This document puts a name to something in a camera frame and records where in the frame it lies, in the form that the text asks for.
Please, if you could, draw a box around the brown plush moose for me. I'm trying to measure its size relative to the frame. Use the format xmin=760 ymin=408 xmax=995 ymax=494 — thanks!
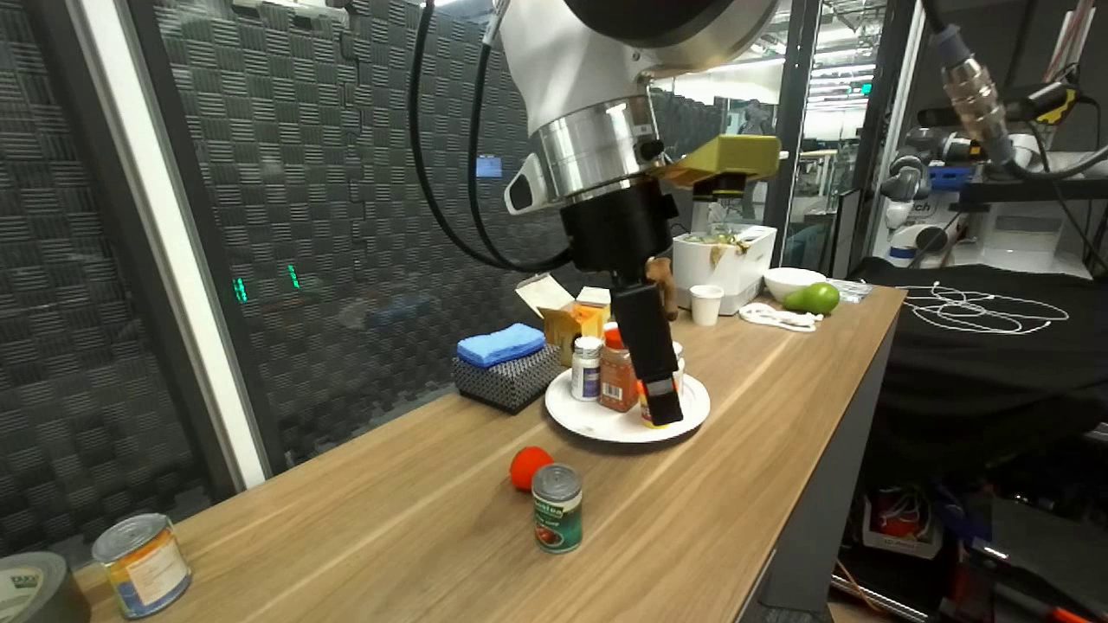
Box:
xmin=639 ymin=252 xmax=678 ymax=320

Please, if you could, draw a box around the open yellow cardboard box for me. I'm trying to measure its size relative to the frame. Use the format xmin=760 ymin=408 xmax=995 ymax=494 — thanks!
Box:
xmin=512 ymin=269 xmax=617 ymax=366

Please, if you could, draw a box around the background equipment rack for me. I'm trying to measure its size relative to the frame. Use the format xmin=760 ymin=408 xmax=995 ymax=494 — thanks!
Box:
xmin=877 ymin=64 xmax=1108 ymax=273

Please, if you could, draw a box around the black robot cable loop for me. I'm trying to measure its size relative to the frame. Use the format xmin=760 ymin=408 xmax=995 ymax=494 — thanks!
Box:
xmin=407 ymin=0 xmax=580 ymax=275

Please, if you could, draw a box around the dark grey block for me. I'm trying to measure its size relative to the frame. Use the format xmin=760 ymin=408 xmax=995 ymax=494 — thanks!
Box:
xmin=450 ymin=342 xmax=565 ymax=414

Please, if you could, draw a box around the white-capped blue-label bottle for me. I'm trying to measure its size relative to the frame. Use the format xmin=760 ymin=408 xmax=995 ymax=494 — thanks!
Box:
xmin=568 ymin=331 xmax=606 ymax=403

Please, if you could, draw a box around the white paper plate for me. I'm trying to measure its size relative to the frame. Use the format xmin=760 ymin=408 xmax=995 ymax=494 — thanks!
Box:
xmin=540 ymin=362 xmax=715 ymax=448

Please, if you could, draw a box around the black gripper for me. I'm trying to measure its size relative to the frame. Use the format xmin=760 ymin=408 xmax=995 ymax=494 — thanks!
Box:
xmin=562 ymin=186 xmax=689 ymax=430

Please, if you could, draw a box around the white-label tin can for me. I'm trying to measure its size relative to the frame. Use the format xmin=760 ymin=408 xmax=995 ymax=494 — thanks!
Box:
xmin=87 ymin=512 xmax=196 ymax=623

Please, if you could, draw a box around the orange ball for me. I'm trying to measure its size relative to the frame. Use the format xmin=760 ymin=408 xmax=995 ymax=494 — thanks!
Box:
xmin=506 ymin=443 xmax=558 ymax=494

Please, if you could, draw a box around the white window frame post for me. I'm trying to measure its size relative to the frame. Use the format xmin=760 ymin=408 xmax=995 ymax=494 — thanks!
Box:
xmin=62 ymin=0 xmax=270 ymax=494

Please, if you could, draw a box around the green-label tin can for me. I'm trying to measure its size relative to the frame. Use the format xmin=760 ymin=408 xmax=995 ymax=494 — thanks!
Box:
xmin=531 ymin=461 xmax=585 ymax=552

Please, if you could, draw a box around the grey tape roll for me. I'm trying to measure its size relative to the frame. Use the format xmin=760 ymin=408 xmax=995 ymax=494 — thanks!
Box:
xmin=0 ymin=550 xmax=93 ymax=623

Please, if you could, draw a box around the green fruit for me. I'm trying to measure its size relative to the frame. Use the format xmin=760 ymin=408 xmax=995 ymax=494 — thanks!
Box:
xmin=781 ymin=275 xmax=845 ymax=317

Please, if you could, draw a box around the white plastic bucket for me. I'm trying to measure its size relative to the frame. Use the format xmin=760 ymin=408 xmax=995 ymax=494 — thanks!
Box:
xmin=668 ymin=220 xmax=779 ymax=310

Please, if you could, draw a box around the orange-capped brown spice bottle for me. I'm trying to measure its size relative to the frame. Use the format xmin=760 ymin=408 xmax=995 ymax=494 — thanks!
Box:
xmin=600 ymin=326 xmax=645 ymax=414

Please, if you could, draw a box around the white paper cup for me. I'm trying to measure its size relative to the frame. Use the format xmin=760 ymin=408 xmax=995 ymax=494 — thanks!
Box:
xmin=684 ymin=280 xmax=727 ymax=329

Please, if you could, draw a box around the white bowl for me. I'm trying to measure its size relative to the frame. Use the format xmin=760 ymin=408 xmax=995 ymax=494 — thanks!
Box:
xmin=760 ymin=263 xmax=831 ymax=304

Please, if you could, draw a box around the blue sponge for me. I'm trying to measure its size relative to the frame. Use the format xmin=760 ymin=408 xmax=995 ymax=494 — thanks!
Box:
xmin=454 ymin=317 xmax=550 ymax=369

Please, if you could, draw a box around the white cable bundle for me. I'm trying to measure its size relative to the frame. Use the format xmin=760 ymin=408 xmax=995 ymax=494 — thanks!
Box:
xmin=901 ymin=275 xmax=1073 ymax=340

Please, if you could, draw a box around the black covered table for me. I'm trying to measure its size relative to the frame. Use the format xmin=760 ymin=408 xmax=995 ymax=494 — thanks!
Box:
xmin=853 ymin=252 xmax=1108 ymax=462

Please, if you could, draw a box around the grey sleeved robot cable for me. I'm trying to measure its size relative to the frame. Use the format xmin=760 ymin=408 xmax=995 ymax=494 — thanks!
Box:
xmin=916 ymin=0 xmax=1108 ymax=182

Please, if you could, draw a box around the white rope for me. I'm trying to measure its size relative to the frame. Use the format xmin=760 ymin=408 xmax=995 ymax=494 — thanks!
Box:
xmin=734 ymin=298 xmax=825 ymax=336

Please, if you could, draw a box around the tan wrist camera box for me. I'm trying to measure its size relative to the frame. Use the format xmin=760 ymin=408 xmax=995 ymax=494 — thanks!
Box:
xmin=661 ymin=130 xmax=786 ymax=198

